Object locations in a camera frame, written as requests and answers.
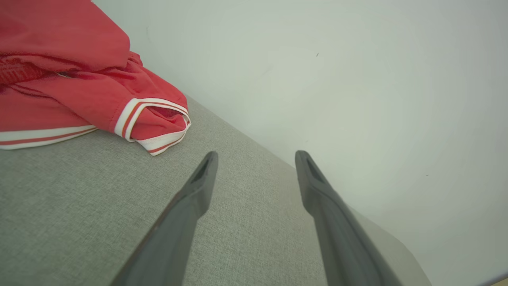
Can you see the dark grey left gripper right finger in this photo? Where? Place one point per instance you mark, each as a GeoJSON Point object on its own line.
{"type": "Point", "coordinates": [345, 246]}

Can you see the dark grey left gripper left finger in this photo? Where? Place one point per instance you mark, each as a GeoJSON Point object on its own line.
{"type": "Point", "coordinates": [174, 238]}

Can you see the red Bulls 23 jersey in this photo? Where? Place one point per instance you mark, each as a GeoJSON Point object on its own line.
{"type": "Point", "coordinates": [99, 103]}

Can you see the red shorts with white trim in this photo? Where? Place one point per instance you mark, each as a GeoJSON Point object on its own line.
{"type": "Point", "coordinates": [59, 31]}

